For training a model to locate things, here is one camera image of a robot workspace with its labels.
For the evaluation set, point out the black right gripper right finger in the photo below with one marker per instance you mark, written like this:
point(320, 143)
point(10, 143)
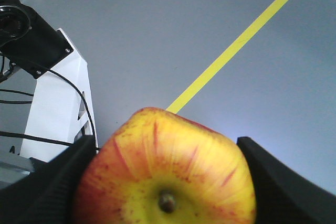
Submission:
point(283, 196)

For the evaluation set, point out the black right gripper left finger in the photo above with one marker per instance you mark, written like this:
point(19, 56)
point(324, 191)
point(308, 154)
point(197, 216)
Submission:
point(45, 196)

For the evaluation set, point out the red yellow apple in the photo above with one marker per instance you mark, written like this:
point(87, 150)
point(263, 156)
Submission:
point(162, 168)

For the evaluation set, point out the white robot body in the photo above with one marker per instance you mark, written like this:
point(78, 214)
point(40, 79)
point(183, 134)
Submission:
point(62, 103)

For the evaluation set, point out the yellow floor tape line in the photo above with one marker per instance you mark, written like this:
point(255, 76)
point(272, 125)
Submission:
point(206, 76)

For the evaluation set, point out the black head camera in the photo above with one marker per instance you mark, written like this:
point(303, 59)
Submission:
point(28, 41)

